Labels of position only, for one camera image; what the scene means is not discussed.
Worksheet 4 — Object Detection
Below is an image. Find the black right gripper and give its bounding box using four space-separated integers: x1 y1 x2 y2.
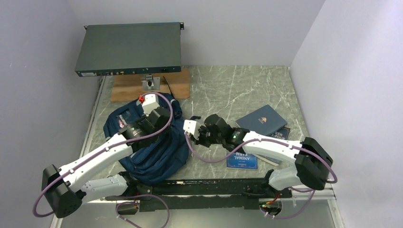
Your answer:
191 125 224 148

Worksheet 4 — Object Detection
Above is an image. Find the grey rack server box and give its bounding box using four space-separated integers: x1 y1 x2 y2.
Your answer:
75 22 184 77

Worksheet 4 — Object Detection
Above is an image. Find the aluminium extrusion rail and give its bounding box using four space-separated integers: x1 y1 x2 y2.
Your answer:
57 179 337 205

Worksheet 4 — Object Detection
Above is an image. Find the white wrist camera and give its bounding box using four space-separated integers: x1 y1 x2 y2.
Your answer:
183 120 201 140
138 94 160 116

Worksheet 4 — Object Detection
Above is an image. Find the aluminium side rail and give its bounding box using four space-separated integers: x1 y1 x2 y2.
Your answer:
79 76 106 158

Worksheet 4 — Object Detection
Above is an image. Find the wooden board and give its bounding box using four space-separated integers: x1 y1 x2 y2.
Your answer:
110 69 190 102

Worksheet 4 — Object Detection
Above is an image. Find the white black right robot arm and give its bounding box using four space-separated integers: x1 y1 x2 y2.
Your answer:
183 114 337 197

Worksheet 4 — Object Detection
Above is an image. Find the navy blue notebook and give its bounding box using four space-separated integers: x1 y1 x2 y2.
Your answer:
235 105 287 136

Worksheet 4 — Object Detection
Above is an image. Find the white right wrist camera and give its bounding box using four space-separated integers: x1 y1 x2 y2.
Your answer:
183 120 201 140

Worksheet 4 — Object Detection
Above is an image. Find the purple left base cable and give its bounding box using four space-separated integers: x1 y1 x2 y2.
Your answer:
115 194 171 228

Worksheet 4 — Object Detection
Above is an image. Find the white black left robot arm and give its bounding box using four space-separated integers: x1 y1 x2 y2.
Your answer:
32 106 173 218

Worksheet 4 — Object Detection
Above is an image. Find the pink eraser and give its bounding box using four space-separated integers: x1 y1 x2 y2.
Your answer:
117 115 127 128

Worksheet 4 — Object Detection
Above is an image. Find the Nineteen Eighty-Four book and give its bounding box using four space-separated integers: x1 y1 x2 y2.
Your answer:
255 127 290 166

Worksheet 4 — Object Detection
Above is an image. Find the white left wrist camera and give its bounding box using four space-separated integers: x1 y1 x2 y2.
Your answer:
138 94 160 116

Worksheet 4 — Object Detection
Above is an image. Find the Animal Farm book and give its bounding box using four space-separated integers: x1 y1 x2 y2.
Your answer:
226 152 258 170

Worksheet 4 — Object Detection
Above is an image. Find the grey metal stand bracket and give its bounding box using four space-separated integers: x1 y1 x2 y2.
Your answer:
142 74 161 91

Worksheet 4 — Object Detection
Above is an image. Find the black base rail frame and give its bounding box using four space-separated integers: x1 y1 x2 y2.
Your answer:
105 178 292 212

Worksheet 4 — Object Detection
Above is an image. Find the navy blue student backpack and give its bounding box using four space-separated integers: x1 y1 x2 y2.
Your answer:
103 92 189 184

